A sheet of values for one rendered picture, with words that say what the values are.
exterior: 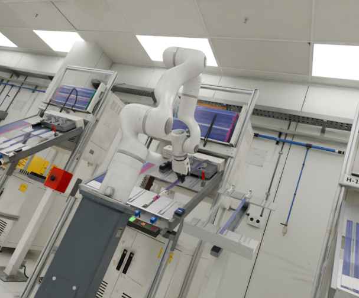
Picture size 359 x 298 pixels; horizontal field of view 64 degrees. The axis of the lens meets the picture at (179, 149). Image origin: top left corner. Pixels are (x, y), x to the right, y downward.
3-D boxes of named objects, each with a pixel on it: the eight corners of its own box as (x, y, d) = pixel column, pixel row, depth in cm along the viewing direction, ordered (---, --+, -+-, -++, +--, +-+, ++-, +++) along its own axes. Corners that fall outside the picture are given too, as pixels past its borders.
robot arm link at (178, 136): (191, 151, 160) (178, 146, 165) (190, 130, 154) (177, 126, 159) (183, 158, 155) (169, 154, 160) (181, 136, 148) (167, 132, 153)
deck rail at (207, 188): (171, 232, 150) (171, 222, 148) (168, 230, 151) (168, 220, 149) (223, 178, 207) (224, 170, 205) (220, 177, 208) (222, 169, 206)
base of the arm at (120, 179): (126, 208, 101) (147, 161, 105) (79, 188, 103) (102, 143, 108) (136, 212, 119) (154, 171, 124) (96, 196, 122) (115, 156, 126)
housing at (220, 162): (218, 181, 205) (220, 163, 200) (162, 164, 228) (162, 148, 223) (223, 176, 212) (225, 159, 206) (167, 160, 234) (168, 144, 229)
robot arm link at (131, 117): (136, 157, 108) (160, 103, 114) (98, 145, 115) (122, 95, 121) (148, 167, 119) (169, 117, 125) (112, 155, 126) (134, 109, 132)
